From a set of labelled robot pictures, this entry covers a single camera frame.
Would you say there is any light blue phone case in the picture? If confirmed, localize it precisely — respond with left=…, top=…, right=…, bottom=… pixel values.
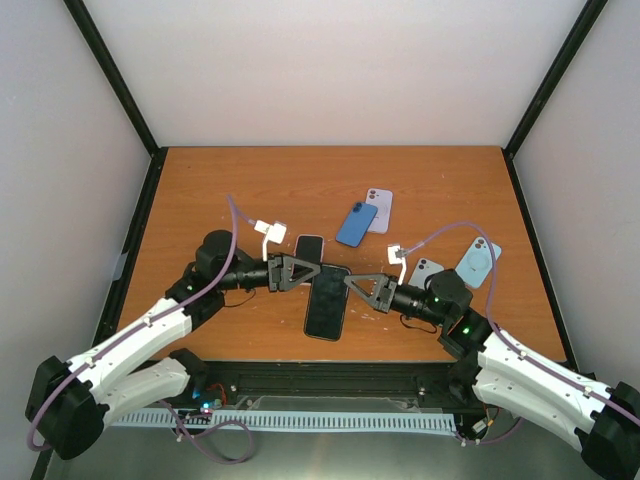
left=454, top=236, right=502, bottom=289

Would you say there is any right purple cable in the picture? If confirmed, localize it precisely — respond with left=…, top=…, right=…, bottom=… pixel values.
left=399, top=221, right=616, bottom=446

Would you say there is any pink phone case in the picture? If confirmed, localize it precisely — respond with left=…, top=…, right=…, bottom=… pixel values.
left=293, top=233, right=325, bottom=264

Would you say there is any black frame post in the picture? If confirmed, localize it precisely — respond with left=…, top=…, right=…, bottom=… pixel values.
left=63, top=0, right=162, bottom=156
left=503, top=0, right=609, bottom=154

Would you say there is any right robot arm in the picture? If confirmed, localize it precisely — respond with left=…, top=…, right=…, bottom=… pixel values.
left=344, top=270, right=639, bottom=479

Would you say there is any right black frame post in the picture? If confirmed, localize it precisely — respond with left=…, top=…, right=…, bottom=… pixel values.
left=503, top=0, right=609, bottom=154

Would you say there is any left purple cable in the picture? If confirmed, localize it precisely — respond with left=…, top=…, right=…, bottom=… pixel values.
left=27, top=194, right=259, bottom=464

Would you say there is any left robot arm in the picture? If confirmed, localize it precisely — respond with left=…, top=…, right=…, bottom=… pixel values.
left=25, top=230, right=321, bottom=460

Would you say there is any purple cable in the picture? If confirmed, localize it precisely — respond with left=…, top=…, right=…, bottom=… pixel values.
left=399, top=221, right=616, bottom=446
left=27, top=194, right=259, bottom=464

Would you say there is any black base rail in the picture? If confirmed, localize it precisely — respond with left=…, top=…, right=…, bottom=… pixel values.
left=64, top=359, right=501, bottom=414

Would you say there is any lavender phone case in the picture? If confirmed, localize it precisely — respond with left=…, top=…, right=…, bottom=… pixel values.
left=365, top=188, right=393, bottom=234

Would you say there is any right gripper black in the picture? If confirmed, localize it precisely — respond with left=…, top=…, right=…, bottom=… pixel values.
left=344, top=272, right=449, bottom=327

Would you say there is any pale blue phone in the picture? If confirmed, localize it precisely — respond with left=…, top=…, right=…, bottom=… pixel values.
left=408, top=258, right=444, bottom=290

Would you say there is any black phone case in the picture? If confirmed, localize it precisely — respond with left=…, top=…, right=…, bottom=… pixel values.
left=303, top=263, right=352, bottom=343

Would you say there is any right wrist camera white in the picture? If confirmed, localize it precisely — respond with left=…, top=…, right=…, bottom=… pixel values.
left=387, top=244, right=407, bottom=285

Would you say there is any light blue cable duct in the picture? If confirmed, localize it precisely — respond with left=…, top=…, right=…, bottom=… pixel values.
left=112, top=405, right=458, bottom=435

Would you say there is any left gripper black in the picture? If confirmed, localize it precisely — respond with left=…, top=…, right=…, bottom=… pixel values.
left=219, top=252, right=321, bottom=293

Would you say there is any left black frame post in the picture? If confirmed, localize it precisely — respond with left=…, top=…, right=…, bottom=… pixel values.
left=63, top=0, right=162, bottom=156

